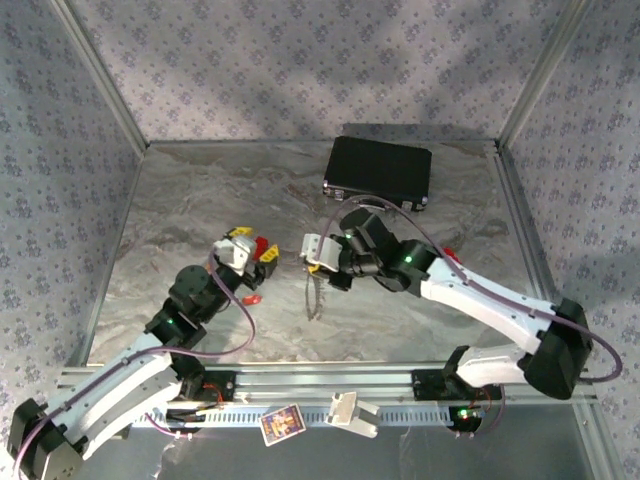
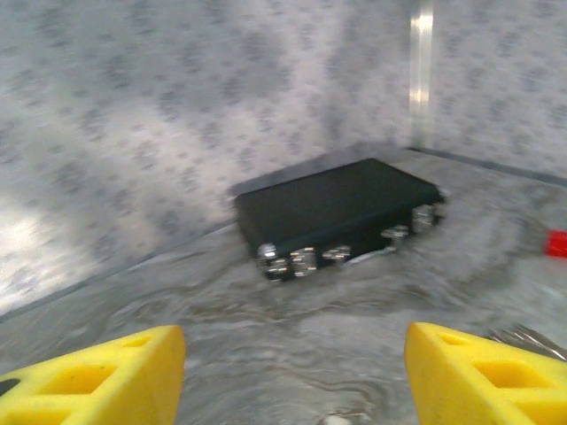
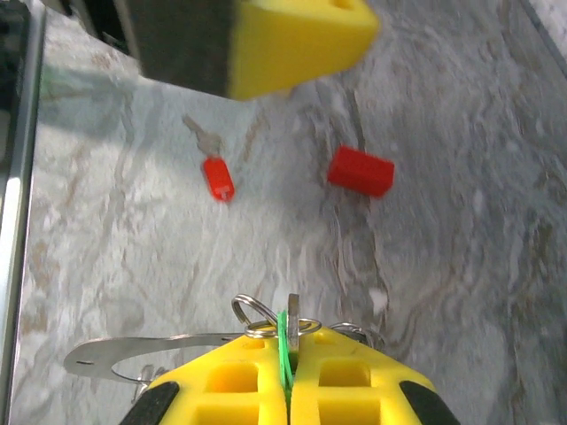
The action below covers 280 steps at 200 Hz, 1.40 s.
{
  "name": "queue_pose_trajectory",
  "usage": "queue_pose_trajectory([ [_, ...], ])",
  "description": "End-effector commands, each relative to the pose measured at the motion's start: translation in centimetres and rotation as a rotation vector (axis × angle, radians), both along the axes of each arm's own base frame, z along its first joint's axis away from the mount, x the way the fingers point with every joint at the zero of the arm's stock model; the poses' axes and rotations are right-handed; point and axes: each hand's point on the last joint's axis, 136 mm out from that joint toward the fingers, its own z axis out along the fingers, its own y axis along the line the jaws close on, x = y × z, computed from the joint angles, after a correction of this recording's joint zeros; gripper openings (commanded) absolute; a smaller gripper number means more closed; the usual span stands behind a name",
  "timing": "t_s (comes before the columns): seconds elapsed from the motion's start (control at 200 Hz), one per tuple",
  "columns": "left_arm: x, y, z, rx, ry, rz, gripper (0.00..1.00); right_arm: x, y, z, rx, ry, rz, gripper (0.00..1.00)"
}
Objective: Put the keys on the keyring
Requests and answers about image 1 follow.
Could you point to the red capped key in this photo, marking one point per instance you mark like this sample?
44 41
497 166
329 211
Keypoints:
253 300

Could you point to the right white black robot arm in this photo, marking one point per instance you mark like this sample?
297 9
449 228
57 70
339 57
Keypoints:
480 300

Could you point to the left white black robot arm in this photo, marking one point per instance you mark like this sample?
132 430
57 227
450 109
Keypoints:
115 395

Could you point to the red plastic block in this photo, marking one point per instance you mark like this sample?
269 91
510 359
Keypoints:
451 255
259 248

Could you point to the black case with metal clasps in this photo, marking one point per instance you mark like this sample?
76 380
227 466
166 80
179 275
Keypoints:
377 165

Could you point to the colourful playing card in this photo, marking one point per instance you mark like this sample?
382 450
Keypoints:
282 424

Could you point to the small circuit board with LEDs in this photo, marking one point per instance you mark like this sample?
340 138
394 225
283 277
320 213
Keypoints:
465 415

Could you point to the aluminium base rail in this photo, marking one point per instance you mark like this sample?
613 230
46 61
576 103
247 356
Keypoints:
320 382

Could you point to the white plastic bracket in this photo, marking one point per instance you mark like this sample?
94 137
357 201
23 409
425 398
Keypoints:
352 414

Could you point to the aluminium side rail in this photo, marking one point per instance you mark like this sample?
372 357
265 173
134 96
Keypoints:
515 190

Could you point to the aluminium frame post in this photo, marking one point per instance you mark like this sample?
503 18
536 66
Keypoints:
102 75
544 75

